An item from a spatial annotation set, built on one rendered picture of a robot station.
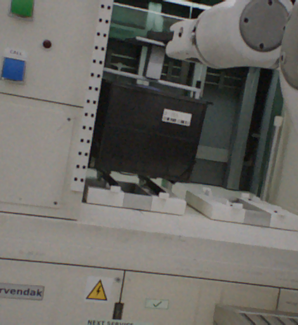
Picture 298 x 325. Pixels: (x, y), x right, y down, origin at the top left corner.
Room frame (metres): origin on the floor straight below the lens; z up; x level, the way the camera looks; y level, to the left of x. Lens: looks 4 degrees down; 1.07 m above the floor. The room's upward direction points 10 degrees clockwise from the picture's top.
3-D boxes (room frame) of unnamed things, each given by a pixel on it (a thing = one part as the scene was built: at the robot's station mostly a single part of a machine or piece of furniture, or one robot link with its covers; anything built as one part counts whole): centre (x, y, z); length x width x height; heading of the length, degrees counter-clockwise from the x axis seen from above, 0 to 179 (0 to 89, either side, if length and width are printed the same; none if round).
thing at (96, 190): (1.30, 0.04, 0.89); 0.22 x 0.21 x 0.04; 14
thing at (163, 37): (0.91, -0.01, 1.19); 0.08 x 0.06 x 0.01; 74
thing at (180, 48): (0.89, -0.05, 1.19); 0.11 x 0.10 x 0.07; 14
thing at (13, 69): (0.95, 0.24, 1.10); 0.03 x 0.02 x 0.03; 104
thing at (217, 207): (1.37, -0.22, 0.89); 0.22 x 0.21 x 0.04; 14
